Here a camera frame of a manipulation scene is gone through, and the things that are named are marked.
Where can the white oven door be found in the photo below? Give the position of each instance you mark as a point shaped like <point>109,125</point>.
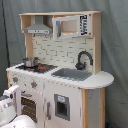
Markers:
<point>32,105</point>

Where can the black toy faucet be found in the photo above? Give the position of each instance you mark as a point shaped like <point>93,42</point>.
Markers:
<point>85,61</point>

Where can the grey dishwasher panel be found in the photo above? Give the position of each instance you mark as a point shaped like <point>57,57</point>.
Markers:
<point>62,107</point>

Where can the grey cabinet door handle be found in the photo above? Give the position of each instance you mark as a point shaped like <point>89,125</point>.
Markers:
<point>48,111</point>

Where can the black toy stovetop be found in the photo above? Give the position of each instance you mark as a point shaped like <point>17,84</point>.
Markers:
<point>40,68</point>

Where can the grey toy sink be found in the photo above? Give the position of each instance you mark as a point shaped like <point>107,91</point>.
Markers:
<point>72,74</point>

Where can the left red stove knob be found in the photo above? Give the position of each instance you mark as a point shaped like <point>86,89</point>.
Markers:
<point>15,79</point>

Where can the grey range hood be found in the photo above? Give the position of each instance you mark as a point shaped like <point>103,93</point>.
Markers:
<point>38,27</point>

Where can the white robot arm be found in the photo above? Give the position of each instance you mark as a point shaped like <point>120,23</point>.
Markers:
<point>21,121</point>

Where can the wooden toy kitchen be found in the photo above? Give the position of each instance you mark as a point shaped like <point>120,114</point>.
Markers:
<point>86,98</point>

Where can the red stove knob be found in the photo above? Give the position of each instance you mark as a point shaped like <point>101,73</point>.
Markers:
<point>33,84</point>
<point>15,79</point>

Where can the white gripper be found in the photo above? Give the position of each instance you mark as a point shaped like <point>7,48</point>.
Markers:
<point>10,104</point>

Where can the white microwave cabinet door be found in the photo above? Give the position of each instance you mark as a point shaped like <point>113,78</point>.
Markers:
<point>71,26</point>

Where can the right red stove knob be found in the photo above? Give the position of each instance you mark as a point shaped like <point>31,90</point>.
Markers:
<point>33,84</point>

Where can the silver toy pot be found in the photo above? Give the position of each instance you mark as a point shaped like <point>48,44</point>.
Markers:
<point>30,61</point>

